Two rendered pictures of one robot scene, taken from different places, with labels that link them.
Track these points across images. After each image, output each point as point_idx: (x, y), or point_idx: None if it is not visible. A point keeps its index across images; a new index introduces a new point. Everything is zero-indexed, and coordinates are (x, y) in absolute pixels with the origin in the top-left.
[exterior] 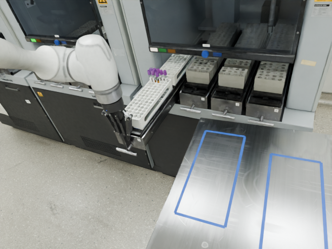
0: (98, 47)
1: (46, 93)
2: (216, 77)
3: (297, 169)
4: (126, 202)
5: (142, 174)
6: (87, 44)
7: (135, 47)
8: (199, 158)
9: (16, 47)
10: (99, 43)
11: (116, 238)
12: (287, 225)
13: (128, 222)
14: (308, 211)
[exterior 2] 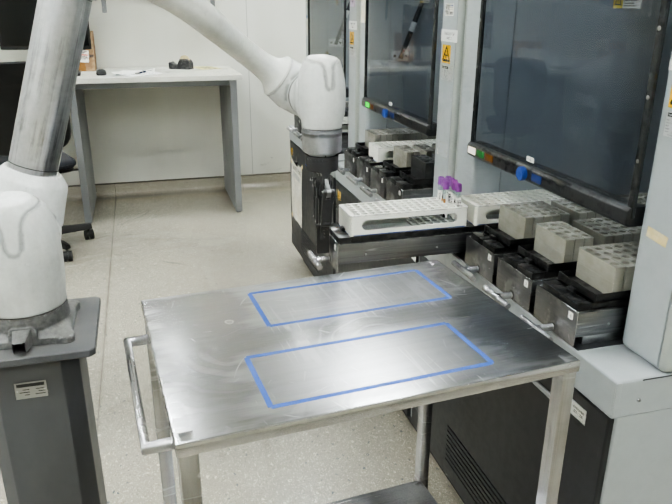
0: (319, 66)
1: (345, 195)
2: None
3: (446, 348)
4: (325, 441)
5: (394, 427)
6: (311, 59)
7: (459, 144)
8: (355, 281)
9: (222, 20)
10: (324, 63)
11: (258, 468)
12: (328, 362)
13: (297, 463)
14: (373, 372)
